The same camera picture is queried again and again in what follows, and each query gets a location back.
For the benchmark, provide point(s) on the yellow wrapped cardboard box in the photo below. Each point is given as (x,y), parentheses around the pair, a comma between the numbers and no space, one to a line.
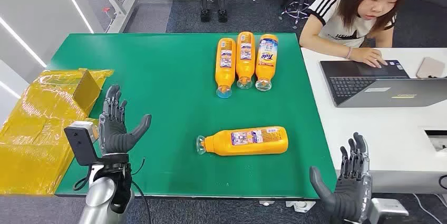
(35,110)

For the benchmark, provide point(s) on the large metal table bracket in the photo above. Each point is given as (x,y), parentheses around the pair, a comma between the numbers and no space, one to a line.
(300,206)

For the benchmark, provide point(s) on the orange detergent bottle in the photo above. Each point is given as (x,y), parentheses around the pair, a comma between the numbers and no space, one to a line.
(223,144)

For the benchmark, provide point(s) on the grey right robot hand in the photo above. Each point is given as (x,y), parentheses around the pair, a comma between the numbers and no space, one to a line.
(351,194)

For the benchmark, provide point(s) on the orange bottle with blue cap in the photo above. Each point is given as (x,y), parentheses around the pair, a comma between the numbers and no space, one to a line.
(225,75)

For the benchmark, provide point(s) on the orange bottle with Tide label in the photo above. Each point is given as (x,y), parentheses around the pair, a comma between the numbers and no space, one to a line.
(266,70)

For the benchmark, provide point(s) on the beige phone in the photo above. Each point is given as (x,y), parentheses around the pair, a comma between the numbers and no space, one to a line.
(430,68)

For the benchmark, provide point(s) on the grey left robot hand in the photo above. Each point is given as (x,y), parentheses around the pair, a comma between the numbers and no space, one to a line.
(111,135)

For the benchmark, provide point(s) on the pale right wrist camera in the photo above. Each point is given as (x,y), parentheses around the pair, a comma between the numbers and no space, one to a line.
(387,212)

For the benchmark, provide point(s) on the grey laptop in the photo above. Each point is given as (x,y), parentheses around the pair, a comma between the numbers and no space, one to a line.
(349,86)

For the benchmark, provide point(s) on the orange bottle with clear cap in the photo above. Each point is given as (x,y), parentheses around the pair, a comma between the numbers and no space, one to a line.
(245,67)

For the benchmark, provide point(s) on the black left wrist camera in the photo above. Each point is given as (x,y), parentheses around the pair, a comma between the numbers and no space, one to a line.
(81,145)

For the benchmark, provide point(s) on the small metal table bracket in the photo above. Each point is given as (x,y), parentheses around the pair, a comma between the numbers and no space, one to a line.
(266,202)

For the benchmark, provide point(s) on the green table mat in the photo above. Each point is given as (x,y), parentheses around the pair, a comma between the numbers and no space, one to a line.
(167,75)

